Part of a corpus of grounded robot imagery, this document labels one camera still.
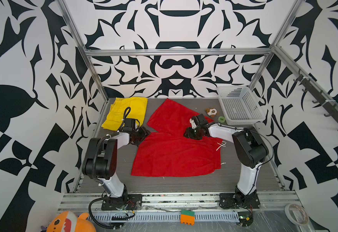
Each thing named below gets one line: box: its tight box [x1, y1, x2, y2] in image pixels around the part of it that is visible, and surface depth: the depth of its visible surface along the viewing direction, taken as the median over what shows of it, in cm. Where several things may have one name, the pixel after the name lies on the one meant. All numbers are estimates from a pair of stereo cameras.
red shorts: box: [131, 98, 224, 177], surface depth 91 cm
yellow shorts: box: [101, 97, 148, 131], surface depth 113 cm
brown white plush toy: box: [205, 107, 218, 118], surface depth 110 cm
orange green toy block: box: [180, 209, 196, 226], surface depth 70 cm
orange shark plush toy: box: [40, 210, 97, 232], surface depth 64 cm
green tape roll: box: [217, 116, 226, 123], surface depth 110 cm
